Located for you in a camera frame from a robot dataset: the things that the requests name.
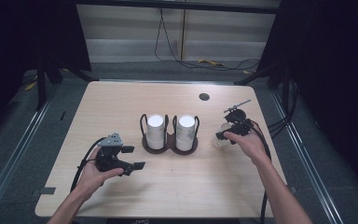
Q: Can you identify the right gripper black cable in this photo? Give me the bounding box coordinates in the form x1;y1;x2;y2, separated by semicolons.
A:
250;119;273;224

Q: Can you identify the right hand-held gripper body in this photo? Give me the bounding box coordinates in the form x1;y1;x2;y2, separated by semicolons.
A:
223;98;255;138

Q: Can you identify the black hanging wall cable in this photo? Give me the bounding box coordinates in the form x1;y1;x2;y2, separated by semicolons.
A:
153;7;262;72

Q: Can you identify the grey tape strip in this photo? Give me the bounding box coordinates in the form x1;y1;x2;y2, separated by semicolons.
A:
32;186;57;196

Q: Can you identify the person's left hand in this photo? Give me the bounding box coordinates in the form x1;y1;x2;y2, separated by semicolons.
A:
78;147;125;196

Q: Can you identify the person's right hand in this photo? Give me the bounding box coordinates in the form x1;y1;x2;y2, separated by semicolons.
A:
223;122;270;166

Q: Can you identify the stack of paper cups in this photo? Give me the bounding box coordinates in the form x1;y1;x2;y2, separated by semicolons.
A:
175;115;197;152
146;114;166;150

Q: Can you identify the black curtain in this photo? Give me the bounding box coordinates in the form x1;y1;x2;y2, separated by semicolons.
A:
0;0;92;138
255;0;358;200

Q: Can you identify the black metal crossbar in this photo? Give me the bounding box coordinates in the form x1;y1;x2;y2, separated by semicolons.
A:
76;0;282;15

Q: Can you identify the black metal stand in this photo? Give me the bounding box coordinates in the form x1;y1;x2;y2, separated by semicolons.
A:
35;62;48;111

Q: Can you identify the metal floor rail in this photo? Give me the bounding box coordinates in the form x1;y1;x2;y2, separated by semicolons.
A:
0;99;54;217
269;89;345;224

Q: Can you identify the white floral paper cup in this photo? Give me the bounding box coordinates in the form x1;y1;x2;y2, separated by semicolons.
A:
213;121;236;147

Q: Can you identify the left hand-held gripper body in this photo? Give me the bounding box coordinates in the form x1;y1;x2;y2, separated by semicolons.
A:
94;132;129;177

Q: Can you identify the dark wooden double cup holder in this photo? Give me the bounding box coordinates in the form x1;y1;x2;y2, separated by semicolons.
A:
139;113;200;156

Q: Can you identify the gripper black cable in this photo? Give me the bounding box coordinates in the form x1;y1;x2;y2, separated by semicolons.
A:
69;136;107;193
250;119;273;224

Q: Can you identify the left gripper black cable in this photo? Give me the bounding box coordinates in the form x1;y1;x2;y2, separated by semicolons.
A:
69;136;107;193

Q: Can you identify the black cable bundle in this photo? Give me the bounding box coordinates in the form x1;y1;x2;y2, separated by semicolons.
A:
267;80;300;133

